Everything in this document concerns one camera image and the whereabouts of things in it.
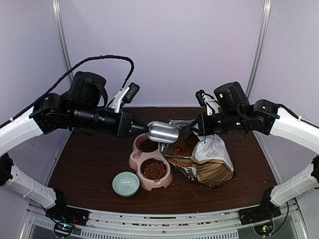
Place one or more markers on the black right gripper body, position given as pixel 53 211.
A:
pixel 215 128

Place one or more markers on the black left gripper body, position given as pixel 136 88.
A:
pixel 123 122

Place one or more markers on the metal food scoop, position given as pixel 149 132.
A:
pixel 162 132

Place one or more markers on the brown dog food bag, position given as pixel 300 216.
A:
pixel 202 159

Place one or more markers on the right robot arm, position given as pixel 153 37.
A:
pixel 229 109

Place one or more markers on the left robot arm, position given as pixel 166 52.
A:
pixel 78 107

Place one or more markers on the pink double pet feeder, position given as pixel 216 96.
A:
pixel 149 165

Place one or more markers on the brown kibble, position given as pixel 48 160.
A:
pixel 154 169

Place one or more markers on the steel bowl insert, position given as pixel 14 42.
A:
pixel 154 169

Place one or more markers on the light green ceramic bowl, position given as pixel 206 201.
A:
pixel 126 184

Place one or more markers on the left circuit board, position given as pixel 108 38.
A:
pixel 63 229

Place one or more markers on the circuit board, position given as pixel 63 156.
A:
pixel 63 229
pixel 264 230

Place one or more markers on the right circuit board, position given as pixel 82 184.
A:
pixel 264 230

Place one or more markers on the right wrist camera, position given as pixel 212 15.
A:
pixel 208 101

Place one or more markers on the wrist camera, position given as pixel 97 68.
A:
pixel 124 96
pixel 208 101

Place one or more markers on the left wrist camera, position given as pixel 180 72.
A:
pixel 124 96

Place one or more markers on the left aluminium table rail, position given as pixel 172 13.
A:
pixel 47 150

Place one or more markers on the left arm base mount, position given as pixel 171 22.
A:
pixel 68 214

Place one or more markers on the front aluminium table rail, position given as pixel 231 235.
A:
pixel 214 225

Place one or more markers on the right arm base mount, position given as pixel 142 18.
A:
pixel 258 213

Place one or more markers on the right rear aluminium post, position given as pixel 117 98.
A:
pixel 264 26

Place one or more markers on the aluminium post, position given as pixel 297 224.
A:
pixel 264 26
pixel 60 28

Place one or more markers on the left rear aluminium post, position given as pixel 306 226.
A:
pixel 60 28

